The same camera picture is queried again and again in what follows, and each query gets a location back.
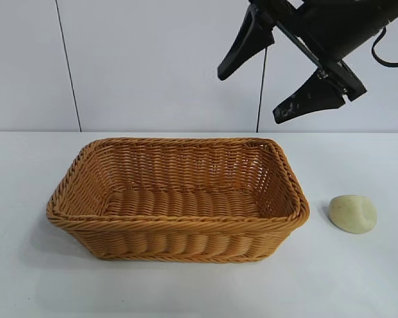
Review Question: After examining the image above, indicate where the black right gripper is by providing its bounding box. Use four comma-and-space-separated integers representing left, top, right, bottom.
218, 0, 391, 125

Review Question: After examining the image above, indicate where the pale egg yolk pastry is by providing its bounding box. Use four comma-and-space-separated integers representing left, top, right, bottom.
328, 194, 379, 235

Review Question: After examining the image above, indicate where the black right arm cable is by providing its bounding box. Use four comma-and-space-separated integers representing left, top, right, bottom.
371, 28, 398, 68

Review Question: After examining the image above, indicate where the woven wicker basket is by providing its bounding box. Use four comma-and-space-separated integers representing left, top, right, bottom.
45, 137, 310, 264

